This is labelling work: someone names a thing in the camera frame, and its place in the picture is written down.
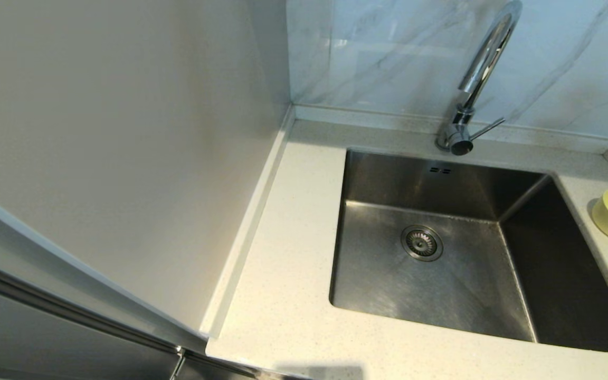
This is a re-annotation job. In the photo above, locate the grey appliance door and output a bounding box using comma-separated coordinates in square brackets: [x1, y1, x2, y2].
[0, 253, 305, 380]

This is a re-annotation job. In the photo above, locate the stainless steel sink basin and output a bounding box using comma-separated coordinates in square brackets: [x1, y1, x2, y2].
[329, 148, 608, 355]

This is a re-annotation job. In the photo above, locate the chrome gooseneck faucet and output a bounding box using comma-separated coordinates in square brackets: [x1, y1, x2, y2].
[436, 0, 524, 156]

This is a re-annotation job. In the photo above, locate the round metal drain strainer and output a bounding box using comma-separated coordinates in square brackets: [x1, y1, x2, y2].
[401, 225, 444, 262]

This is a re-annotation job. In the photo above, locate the white tall cabinet panel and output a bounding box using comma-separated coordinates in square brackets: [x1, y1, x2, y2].
[0, 0, 295, 341]

